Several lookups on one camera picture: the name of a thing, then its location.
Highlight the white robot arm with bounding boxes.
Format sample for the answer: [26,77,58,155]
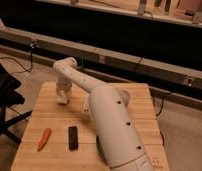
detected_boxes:
[53,57,155,171]

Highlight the green ceramic bowl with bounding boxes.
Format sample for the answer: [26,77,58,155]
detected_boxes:
[96,135,107,164]

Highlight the white tube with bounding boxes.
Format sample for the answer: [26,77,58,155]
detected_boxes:
[82,99,90,117]

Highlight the black rectangular bar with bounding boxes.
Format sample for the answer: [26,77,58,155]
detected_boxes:
[68,126,78,150]

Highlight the orange carrot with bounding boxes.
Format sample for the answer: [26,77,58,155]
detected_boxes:
[37,128,51,151]

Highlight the wooden table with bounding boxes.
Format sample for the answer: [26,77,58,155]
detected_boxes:
[11,82,170,171]

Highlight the black office chair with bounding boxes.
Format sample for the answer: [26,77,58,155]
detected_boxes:
[0,63,31,144]

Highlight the black cable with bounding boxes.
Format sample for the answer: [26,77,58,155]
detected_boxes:
[0,41,38,76]

